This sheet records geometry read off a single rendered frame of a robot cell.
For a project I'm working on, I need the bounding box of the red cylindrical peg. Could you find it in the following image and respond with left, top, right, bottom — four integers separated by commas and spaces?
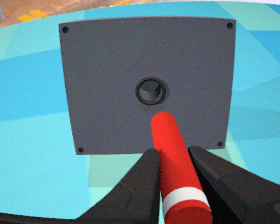
152, 112, 213, 224

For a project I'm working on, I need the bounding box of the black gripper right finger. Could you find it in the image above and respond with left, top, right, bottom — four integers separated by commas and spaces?
188, 145, 280, 224

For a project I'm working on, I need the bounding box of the dark grey sloped panel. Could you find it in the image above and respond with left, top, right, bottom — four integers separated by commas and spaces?
59, 15, 236, 156

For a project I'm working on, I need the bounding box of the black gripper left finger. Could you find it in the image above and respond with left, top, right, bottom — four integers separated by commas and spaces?
0, 149, 160, 224

